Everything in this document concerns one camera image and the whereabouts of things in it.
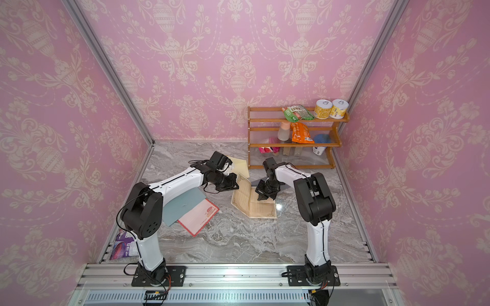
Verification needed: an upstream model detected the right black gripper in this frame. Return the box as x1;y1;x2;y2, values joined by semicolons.
256;179;281;200

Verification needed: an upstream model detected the cream yellow envelope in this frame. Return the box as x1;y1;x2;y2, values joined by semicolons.
228;156;250;179

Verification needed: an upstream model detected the tan bordered certificate paper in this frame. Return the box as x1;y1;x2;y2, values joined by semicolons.
231;174;277;219

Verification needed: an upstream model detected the grey envelope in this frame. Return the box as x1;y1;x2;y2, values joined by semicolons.
251;179;285;187

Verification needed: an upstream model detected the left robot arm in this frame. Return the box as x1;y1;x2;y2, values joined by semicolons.
116;151;239;281

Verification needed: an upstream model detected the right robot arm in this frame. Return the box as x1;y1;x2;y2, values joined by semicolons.
255;158;336;285

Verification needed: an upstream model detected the teal green envelope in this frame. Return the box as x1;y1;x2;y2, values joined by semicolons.
162;188;207;226

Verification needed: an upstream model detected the red bordered pink card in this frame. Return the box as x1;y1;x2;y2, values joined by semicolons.
177;199;219;237

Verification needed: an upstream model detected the magenta pink item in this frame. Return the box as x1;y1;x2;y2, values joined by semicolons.
259;137;281;156

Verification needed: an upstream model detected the wooden three-tier shelf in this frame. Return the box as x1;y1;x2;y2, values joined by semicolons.
247;107;350;170

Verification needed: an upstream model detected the pink beige bottle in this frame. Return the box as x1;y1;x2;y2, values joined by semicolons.
278;121;291;142

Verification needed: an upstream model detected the white cup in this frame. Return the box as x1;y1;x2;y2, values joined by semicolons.
312;147;326;156

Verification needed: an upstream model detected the orange snack bag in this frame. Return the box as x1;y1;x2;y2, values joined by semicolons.
290;122;315;144

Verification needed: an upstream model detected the blue cloth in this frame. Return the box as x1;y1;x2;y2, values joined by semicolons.
313;134;331;146

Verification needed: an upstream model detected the green snack packet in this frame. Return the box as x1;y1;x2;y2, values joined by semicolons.
282;105;315;123

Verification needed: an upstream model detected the yellow can left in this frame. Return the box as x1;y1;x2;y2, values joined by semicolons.
314;99;333;120

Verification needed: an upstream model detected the yellow can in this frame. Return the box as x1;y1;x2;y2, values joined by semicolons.
314;99;333;120
329;99;349;120

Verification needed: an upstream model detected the yellow can right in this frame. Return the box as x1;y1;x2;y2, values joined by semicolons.
329;99;349;120

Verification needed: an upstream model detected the purple snack bag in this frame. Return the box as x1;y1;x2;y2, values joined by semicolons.
110;229;139;260

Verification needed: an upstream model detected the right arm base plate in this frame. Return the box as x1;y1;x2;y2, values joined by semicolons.
281;264;341;287

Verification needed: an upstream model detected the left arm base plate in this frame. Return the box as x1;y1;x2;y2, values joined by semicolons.
131;264;187;288

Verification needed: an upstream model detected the aluminium front rail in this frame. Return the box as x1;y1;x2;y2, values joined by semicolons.
69;263;404;305

